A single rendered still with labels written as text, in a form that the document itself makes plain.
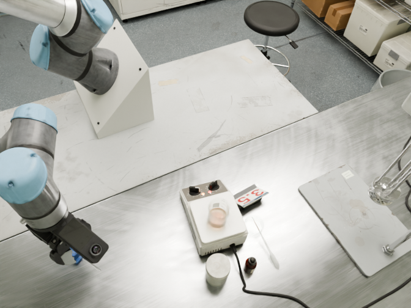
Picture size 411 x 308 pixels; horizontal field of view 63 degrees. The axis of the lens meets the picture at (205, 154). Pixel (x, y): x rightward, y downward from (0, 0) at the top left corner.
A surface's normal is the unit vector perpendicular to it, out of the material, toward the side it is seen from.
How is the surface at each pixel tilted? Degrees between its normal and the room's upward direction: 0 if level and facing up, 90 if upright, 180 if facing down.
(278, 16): 1
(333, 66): 0
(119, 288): 0
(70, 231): 33
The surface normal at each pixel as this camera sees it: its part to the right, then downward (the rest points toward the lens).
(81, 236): 0.51, -0.26
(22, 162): 0.06, -0.58
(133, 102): 0.47, 0.72
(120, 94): -0.59, -0.16
